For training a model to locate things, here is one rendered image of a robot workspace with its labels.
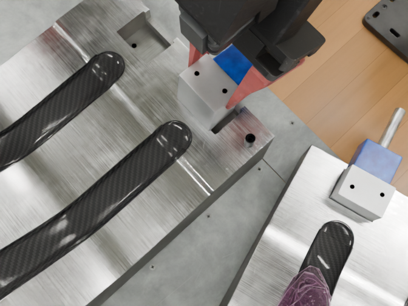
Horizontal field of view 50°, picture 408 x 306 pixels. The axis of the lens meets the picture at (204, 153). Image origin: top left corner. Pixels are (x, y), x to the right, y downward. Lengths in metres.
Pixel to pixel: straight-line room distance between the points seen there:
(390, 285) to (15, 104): 0.43
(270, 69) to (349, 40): 0.29
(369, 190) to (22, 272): 0.35
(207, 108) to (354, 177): 0.17
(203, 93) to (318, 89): 0.22
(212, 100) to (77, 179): 0.16
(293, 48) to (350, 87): 0.26
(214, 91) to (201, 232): 0.19
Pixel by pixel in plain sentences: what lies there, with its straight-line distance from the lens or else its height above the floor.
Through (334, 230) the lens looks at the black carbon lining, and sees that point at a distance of 0.49.
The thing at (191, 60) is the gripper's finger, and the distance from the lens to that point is 0.42.
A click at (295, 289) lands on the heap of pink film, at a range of 0.45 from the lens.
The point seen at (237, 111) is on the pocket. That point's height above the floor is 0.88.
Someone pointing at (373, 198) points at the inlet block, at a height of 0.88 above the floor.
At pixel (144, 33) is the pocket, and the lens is 0.53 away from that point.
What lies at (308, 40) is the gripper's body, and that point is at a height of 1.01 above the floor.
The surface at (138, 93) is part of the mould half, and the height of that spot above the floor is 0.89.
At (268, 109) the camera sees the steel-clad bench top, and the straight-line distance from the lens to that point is 0.56.
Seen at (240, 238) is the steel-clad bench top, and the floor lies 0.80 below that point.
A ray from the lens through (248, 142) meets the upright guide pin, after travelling 0.43.
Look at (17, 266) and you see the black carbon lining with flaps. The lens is 0.45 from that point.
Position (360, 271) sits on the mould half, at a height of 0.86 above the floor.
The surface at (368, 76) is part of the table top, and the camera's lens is 0.62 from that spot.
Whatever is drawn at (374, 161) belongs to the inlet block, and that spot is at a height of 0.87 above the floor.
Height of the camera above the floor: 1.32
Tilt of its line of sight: 75 degrees down
